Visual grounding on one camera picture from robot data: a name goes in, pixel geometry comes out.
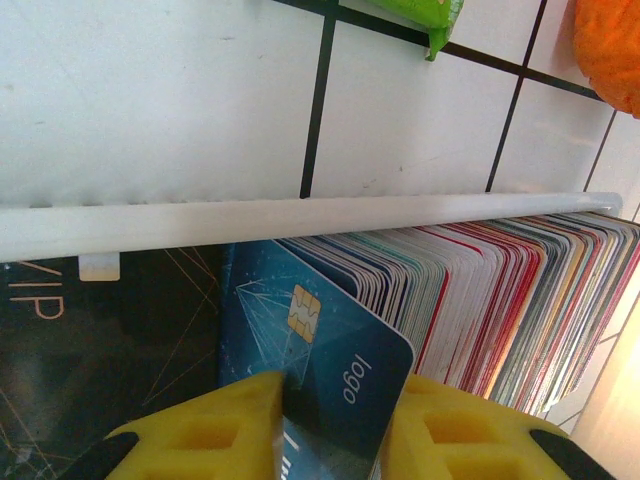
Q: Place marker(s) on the row of assorted cards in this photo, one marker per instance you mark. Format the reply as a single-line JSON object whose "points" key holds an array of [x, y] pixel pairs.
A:
{"points": [[500, 310]]}

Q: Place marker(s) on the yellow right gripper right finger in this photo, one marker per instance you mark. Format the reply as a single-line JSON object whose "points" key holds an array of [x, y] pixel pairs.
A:
{"points": [[480, 420]]}

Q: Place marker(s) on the blue credit card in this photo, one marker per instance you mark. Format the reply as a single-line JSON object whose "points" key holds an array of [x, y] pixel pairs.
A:
{"points": [[340, 350]]}

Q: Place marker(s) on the orange fruit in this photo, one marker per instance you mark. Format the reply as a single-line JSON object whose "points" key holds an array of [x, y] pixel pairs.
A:
{"points": [[615, 50]]}

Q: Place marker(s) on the small green snack packet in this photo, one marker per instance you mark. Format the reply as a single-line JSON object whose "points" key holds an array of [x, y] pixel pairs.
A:
{"points": [[415, 10]]}

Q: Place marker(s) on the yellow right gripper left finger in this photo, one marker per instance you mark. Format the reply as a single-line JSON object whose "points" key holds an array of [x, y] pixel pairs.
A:
{"points": [[240, 410]]}

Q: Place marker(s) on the black VIP card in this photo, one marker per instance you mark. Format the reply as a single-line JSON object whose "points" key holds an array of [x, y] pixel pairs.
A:
{"points": [[100, 350]]}

